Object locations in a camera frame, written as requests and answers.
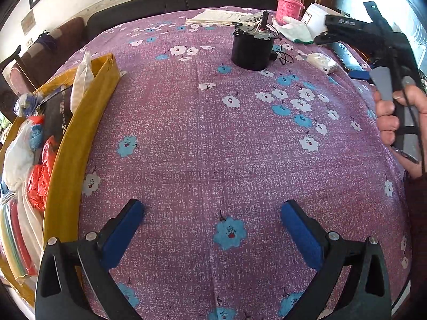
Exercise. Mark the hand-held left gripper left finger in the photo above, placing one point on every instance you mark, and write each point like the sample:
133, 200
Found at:
121, 233

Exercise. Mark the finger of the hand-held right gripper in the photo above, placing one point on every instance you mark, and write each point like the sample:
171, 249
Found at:
347, 28
373, 13

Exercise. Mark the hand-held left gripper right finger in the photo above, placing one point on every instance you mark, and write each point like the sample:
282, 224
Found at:
300, 233

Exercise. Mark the pack of coloured sponge sheets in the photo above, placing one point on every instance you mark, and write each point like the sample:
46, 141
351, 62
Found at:
16, 233

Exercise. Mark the yellow cardboard box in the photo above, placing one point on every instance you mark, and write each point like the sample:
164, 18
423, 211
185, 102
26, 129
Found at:
86, 123

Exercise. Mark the white plastic bag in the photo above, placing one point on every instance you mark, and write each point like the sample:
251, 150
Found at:
20, 160

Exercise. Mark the clear bag of colourful scrubbers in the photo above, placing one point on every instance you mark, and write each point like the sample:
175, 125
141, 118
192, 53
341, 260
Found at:
36, 133

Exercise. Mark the person's right hand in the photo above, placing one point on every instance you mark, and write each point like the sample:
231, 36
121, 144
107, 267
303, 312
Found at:
387, 120

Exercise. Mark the black smartphone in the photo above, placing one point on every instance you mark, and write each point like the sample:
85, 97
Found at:
348, 58

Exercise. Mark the white plastic jar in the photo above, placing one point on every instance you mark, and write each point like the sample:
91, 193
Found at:
317, 18

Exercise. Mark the pale yellow tissue packet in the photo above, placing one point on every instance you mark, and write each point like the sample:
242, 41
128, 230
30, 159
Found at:
322, 63

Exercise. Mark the blue flat object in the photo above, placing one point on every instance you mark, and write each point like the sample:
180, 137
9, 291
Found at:
358, 75

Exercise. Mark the white and green cloth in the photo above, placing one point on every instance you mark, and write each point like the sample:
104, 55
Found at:
295, 31

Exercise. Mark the pink bottle with crocheted sleeve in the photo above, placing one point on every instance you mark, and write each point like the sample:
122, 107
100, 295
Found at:
290, 3

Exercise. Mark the black electric motor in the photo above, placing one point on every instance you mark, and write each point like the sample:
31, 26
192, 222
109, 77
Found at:
252, 50

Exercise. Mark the red plastic bag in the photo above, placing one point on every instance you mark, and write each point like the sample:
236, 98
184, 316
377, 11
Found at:
41, 176

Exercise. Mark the papers stack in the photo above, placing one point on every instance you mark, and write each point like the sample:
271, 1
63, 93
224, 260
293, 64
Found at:
223, 16

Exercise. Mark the purple floral tablecloth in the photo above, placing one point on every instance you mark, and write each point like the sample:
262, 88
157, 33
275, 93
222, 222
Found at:
206, 140

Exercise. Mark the black printed bag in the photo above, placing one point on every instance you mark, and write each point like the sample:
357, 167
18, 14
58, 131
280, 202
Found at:
58, 113

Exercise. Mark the white tissue paper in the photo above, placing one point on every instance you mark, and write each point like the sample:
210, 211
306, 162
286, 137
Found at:
83, 80

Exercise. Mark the dark wooden chair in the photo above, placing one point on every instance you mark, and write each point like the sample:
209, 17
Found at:
16, 70

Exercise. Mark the brown armchair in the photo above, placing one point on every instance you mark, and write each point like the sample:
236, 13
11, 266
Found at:
56, 43

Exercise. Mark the purple cloth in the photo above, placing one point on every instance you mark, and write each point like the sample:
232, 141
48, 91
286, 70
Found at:
46, 38

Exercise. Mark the small wall picture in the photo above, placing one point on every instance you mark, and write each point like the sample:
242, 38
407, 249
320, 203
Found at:
27, 21

